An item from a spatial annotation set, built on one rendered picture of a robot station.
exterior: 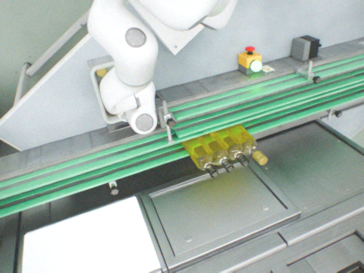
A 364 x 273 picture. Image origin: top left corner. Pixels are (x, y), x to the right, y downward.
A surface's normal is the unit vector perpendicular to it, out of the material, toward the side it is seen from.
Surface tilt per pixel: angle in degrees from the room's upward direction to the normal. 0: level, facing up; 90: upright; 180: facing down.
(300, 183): 91
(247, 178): 90
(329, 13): 0
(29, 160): 90
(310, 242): 90
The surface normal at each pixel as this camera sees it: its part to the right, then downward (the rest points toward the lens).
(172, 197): -0.10, -0.80
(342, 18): 0.36, 0.51
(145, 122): 0.33, 0.29
